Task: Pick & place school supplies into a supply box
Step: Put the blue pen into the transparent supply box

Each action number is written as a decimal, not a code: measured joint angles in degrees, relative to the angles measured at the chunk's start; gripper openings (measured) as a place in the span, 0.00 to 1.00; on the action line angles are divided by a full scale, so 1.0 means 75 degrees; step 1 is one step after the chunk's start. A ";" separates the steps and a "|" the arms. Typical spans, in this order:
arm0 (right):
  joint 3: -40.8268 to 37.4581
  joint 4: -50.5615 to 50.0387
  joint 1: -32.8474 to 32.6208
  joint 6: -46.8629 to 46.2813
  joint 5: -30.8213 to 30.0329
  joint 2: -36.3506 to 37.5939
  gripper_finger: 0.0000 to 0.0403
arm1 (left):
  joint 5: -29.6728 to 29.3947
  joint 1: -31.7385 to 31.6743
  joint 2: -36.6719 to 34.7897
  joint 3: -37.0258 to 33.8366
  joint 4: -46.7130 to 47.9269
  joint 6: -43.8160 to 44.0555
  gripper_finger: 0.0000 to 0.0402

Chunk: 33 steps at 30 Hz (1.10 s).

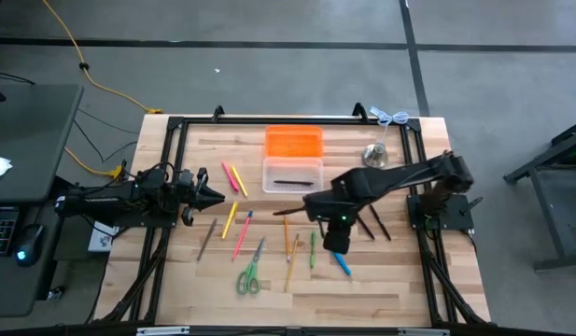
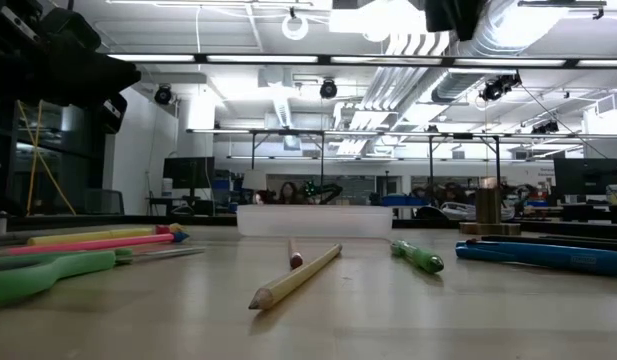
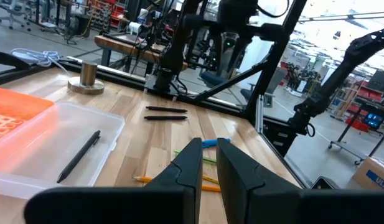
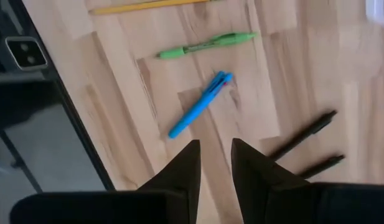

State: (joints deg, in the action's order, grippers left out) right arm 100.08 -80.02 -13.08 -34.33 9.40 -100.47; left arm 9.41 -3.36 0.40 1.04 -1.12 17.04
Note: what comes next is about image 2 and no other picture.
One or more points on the black monitor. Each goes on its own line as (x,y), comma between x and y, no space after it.
(188,172)
(585,175)

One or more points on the clear plastic supply box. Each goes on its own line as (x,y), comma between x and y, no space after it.
(313,222)

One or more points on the yellow wooden pencil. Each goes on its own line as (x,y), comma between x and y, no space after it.
(293,280)

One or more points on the bright yellow clip pen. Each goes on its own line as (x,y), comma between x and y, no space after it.
(88,236)

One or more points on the gray mesh chair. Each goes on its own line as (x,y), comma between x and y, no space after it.
(103,202)

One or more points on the blue storage bin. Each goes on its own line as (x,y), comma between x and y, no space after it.
(403,200)

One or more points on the black ceiling camera rig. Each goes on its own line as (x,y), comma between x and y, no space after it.
(498,89)

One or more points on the pink pen with blue cap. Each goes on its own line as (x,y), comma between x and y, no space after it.
(88,245)

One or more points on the orange pencil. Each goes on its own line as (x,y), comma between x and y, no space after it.
(295,260)

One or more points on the silver ventilation duct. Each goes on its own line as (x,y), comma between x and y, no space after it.
(508,30)

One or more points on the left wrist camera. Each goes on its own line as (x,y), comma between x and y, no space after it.
(70,30)

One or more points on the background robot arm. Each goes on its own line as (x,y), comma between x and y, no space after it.
(328,190)

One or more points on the person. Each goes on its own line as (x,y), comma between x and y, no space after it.
(453,194)
(288,192)

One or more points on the black ceiling spotlight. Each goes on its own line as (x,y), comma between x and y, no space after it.
(163,95)
(545,128)
(328,89)

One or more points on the green pen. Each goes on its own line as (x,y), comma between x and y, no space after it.
(423,259)

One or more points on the background station frame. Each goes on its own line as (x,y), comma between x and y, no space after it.
(322,165)

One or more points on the pink highlighter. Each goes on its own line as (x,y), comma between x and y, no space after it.
(163,229)

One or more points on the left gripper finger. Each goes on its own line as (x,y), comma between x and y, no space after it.
(93,75)

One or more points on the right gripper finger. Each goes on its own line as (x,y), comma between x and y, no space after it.
(458,17)

